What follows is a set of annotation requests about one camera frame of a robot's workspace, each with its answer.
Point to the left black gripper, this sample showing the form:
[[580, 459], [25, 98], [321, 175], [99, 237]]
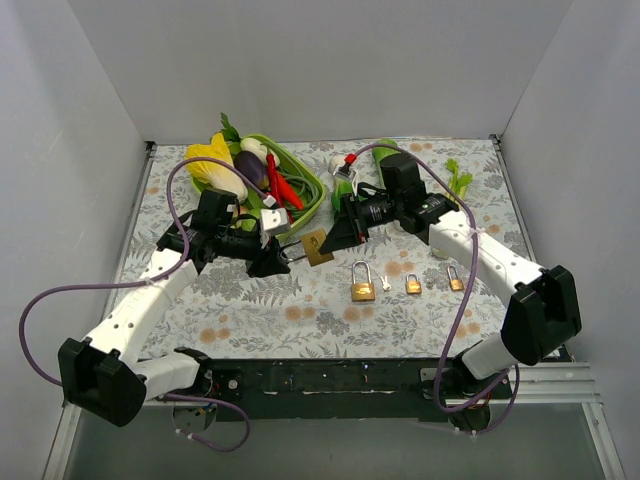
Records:
[[260, 250]]

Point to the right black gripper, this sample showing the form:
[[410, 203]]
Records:
[[351, 220]]

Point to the large brass padlock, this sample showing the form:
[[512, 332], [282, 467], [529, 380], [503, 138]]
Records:
[[311, 244]]

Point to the brass padlock long shackle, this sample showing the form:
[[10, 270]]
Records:
[[362, 291]]

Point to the small brass padlock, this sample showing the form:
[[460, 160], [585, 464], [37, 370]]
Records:
[[412, 284]]

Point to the tiny brass padlock with key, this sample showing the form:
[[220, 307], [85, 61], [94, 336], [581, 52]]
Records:
[[456, 283]]

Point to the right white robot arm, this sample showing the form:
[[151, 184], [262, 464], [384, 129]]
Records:
[[542, 311]]

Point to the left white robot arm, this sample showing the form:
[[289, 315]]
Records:
[[104, 373]]

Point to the small silver key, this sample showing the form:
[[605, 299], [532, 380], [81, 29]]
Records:
[[386, 286]]

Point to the bok choy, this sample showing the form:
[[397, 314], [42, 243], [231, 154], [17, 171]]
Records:
[[341, 185]]

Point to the green long beans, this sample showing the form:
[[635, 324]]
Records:
[[299, 177]]

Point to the red chili pepper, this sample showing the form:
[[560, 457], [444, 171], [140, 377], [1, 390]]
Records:
[[280, 188]]

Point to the floral table mat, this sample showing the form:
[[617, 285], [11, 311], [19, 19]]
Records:
[[309, 313]]

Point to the green napa cabbage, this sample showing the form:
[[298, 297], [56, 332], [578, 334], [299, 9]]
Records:
[[386, 147]]

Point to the yellow napa cabbage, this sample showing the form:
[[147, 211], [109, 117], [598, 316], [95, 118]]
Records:
[[213, 174]]

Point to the purple eggplant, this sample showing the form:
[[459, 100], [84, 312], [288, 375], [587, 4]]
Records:
[[252, 168]]

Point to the white radish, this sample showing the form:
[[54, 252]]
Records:
[[254, 146]]

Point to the celery stalk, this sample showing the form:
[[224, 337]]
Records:
[[458, 183]]

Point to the green leafy herb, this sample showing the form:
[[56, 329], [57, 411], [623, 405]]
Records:
[[229, 132]]

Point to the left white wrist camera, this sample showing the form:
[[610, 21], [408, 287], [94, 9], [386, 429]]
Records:
[[273, 218]]

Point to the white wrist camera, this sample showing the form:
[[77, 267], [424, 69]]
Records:
[[346, 170], [273, 218]]

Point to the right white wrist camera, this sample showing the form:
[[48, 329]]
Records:
[[346, 170]]

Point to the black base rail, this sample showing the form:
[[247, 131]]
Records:
[[322, 388]]

